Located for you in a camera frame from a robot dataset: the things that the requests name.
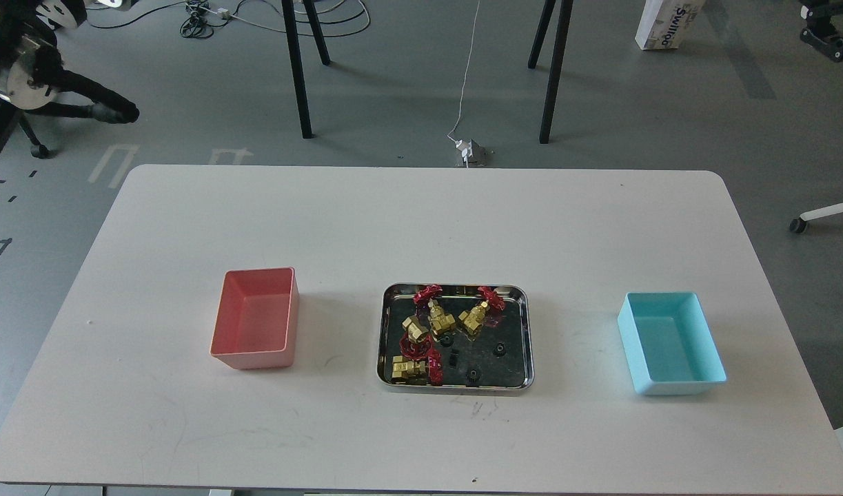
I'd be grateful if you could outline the black table leg rear right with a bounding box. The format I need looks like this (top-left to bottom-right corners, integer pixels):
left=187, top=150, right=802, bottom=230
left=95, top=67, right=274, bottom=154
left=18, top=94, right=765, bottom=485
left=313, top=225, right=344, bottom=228
left=527, top=0, right=556, bottom=70

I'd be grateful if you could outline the white power cable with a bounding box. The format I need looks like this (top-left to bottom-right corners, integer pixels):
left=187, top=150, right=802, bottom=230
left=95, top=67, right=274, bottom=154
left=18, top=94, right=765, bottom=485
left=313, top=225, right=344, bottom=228
left=447, top=0, right=482, bottom=149

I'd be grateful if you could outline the black cable bundle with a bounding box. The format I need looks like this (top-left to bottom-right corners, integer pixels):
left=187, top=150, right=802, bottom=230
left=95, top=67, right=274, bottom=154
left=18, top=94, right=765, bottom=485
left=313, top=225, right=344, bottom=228
left=83, top=0, right=371, bottom=39

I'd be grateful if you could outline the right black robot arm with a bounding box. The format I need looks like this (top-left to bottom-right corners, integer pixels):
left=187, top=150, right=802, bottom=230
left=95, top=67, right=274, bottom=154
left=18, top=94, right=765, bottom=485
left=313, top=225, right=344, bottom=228
left=800, top=1, right=843, bottom=63

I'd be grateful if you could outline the brass valve top right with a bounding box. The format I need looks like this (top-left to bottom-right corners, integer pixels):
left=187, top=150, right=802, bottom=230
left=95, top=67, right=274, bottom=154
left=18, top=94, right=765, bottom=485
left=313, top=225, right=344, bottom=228
left=458, top=286, right=506, bottom=341

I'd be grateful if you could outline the black table leg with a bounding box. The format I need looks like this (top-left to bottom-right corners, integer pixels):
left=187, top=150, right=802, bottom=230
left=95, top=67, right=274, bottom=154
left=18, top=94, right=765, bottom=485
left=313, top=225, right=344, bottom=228
left=527, top=0, right=556, bottom=70
left=303, top=0, right=331, bottom=66
left=538, top=1, right=573, bottom=144
left=281, top=0, right=314, bottom=139

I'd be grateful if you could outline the pink plastic box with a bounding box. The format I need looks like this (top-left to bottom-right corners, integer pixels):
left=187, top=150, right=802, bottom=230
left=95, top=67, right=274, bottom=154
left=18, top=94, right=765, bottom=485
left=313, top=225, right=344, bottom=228
left=210, top=267, right=299, bottom=370

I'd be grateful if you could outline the white chair base leg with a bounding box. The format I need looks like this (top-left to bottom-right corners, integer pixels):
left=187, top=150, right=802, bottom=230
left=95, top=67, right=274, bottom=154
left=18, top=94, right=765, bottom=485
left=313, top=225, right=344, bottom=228
left=788, top=202, right=843, bottom=234

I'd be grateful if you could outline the brass valve bottom left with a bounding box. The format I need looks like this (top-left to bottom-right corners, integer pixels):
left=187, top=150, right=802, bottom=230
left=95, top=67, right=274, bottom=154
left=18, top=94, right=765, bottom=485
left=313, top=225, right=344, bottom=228
left=390, top=349, right=444, bottom=386

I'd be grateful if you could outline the brass valve top left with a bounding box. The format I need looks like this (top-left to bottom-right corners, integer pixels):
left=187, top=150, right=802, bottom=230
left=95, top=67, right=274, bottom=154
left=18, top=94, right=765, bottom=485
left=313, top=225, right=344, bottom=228
left=413, top=285, right=457, bottom=339

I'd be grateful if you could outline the white cardboard box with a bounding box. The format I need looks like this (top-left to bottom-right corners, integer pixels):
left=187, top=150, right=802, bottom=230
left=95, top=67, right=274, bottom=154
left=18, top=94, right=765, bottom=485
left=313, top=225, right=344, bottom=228
left=635, top=1, right=706, bottom=51

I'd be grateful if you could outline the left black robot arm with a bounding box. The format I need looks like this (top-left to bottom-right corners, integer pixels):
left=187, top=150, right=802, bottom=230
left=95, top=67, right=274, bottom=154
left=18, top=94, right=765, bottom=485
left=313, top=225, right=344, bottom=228
left=0, top=1, right=139, bottom=159

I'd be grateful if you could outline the black table leg rear left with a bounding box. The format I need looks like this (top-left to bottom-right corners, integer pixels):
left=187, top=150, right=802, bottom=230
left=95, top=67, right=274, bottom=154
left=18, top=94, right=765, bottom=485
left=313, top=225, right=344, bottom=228
left=303, top=0, right=331, bottom=66

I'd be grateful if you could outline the shiny metal tray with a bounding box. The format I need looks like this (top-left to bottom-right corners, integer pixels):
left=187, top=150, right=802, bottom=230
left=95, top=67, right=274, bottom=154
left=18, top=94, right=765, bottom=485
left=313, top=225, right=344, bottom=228
left=376, top=283, right=534, bottom=393

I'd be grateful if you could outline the light blue plastic box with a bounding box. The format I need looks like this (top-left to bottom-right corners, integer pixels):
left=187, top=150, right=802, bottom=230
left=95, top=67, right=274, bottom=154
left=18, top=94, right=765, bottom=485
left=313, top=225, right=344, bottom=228
left=618, top=291, right=727, bottom=396

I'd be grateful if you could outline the floor power socket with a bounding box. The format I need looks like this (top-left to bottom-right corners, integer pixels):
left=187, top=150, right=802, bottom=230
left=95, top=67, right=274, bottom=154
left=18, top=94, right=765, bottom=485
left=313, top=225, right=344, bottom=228
left=455, top=139, right=488, bottom=167

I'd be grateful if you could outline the brass valve red handwheel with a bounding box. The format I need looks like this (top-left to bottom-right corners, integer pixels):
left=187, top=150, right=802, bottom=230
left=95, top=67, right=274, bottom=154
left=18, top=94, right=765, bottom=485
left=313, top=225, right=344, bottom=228
left=399, top=315, right=433, bottom=361

